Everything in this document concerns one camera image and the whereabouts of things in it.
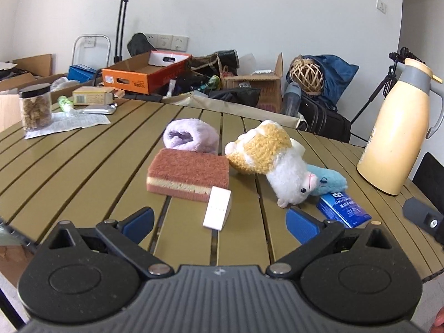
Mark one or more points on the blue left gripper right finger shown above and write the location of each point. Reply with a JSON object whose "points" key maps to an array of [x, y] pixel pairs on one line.
{"points": [[301, 225]]}

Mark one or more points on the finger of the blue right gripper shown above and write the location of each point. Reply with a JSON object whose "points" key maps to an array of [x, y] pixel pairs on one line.
{"points": [[424, 217]]}

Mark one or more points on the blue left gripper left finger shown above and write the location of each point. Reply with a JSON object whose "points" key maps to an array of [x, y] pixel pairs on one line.
{"points": [[138, 225]]}

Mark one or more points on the blue tissue pack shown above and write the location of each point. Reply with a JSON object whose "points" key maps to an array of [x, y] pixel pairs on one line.
{"points": [[342, 208]]}

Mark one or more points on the light blue plush toy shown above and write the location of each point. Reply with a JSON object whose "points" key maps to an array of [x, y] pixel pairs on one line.
{"points": [[329, 181]]}

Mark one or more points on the pink scrubbing sponge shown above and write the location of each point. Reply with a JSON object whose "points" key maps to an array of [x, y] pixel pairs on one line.
{"points": [[188, 175]]}

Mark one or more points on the white and yellow plush alpaca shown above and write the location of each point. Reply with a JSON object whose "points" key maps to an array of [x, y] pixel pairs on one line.
{"points": [[268, 150]]}

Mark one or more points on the white foam block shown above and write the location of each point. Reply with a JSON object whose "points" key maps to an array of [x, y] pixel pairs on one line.
{"points": [[218, 208]]}

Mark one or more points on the purple fuzzy sock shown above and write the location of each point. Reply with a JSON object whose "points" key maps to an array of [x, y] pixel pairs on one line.
{"points": [[191, 135]]}

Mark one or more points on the black folding chair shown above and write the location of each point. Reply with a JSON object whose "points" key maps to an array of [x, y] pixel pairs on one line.
{"points": [[429, 178]]}

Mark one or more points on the cream thermos jug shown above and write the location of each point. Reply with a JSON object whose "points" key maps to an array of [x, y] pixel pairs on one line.
{"points": [[400, 128]]}

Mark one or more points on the tan folding slatted table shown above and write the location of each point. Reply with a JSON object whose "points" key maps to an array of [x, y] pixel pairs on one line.
{"points": [[91, 174]]}

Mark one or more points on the cardboard box with green liner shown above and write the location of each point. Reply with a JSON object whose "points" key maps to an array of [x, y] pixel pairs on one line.
{"points": [[17, 251]]}

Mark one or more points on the printed paper sheet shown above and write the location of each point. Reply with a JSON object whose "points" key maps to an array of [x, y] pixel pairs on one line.
{"points": [[61, 122]]}

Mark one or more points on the small tan box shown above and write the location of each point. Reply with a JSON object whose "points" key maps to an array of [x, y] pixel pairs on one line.
{"points": [[83, 96]]}

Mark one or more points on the orange cardboard box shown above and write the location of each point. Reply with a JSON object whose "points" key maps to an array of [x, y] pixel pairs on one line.
{"points": [[146, 73]]}

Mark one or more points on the woven rattan ball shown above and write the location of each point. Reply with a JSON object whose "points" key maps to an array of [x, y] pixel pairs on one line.
{"points": [[308, 74]]}

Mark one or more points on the blue fabric bag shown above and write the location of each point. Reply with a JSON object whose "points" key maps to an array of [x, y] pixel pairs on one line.
{"points": [[338, 74]]}

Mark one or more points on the clear jar with snacks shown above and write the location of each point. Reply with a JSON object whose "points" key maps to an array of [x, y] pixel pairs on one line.
{"points": [[35, 106]]}

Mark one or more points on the black camera tripod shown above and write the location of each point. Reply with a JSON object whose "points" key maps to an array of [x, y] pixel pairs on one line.
{"points": [[390, 79]]}

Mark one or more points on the black cart handle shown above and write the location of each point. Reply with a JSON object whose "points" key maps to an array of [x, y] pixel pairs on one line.
{"points": [[118, 49]]}

